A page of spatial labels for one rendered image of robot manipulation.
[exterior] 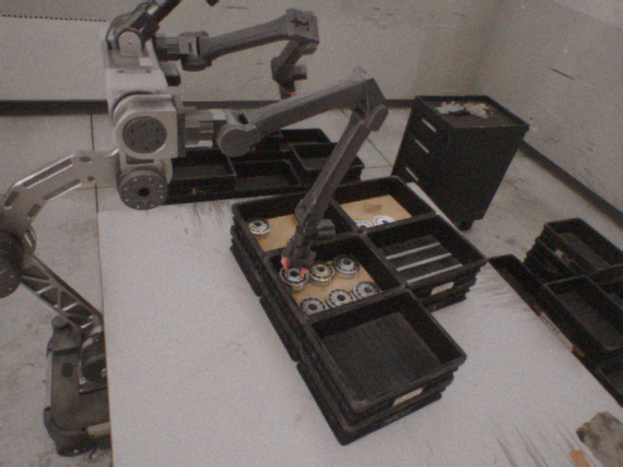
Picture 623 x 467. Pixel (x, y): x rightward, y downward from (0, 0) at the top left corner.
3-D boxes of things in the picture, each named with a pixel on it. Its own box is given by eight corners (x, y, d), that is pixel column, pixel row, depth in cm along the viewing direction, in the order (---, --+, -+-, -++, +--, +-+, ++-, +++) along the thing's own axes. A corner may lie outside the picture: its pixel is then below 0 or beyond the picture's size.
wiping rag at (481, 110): (472, 119, 290) (475, 114, 288) (452, 104, 305) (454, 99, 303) (506, 118, 301) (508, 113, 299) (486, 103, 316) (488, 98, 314)
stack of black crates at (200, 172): (164, 246, 261) (160, 181, 232) (158, 214, 281) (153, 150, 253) (233, 237, 276) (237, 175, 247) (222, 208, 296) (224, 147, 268)
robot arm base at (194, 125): (172, 140, 112) (171, 93, 104) (206, 138, 115) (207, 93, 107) (179, 158, 106) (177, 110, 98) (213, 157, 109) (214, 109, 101)
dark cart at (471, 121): (410, 243, 323) (454, 128, 267) (380, 205, 354) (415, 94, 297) (476, 233, 346) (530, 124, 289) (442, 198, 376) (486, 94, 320)
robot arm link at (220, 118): (201, 109, 108) (206, 119, 104) (243, 108, 112) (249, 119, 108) (201, 144, 114) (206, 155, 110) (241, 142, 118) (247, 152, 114)
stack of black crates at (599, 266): (591, 316, 272) (637, 262, 244) (554, 326, 261) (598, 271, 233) (543, 270, 300) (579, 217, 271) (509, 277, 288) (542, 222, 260)
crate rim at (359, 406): (356, 413, 116) (358, 409, 115) (301, 326, 135) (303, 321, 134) (466, 362, 135) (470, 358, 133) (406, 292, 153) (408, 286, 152)
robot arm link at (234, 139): (370, 56, 117) (388, 70, 110) (374, 102, 127) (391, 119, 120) (205, 115, 111) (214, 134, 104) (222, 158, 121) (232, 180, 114)
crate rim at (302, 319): (301, 326, 135) (303, 321, 134) (261, 260, 154) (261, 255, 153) (405, 292, 153) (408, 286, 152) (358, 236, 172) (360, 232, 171)
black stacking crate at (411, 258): (398, 309, 160) (407, 287, 153) (353, 255, 178) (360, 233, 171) (477, 282, 178) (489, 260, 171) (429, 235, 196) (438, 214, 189)
